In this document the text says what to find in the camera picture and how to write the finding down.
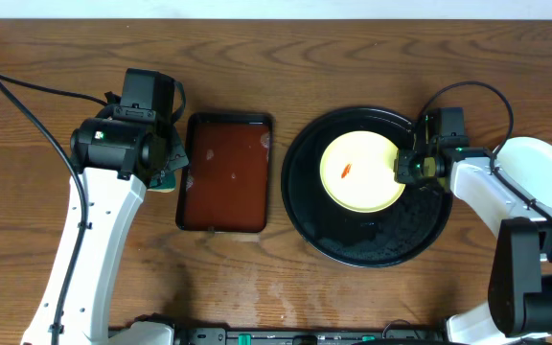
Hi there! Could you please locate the green yellow sponge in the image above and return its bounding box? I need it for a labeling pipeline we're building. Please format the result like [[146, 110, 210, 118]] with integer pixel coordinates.
[[148, 170, 176, 193]]

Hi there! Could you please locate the yellow plate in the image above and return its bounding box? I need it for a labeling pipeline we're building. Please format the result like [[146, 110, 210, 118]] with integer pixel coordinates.
[[319, 130, 404, 213]]

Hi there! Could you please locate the pale green plate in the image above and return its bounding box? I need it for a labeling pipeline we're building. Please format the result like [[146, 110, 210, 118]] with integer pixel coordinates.
[[497, 137, 552, 208]]

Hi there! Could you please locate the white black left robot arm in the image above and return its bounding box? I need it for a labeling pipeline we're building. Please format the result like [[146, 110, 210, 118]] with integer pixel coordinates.
[[21, 118, 180, 344]]

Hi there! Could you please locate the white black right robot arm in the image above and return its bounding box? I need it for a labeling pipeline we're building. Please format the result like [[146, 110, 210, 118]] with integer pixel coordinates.
[[394, 135, 552, 344]]

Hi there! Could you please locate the rectangular red-brown tray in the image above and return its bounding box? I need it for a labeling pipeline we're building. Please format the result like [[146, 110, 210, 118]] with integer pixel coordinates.
[[175, 112, 273, 234]]

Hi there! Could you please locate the round black tray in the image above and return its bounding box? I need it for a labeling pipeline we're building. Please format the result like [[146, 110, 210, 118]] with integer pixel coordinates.
[[281, 106, 453, 267]]

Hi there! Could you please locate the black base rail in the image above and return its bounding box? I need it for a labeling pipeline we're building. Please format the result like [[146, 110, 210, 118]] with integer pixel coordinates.
[[131, 328, 451, 345]]

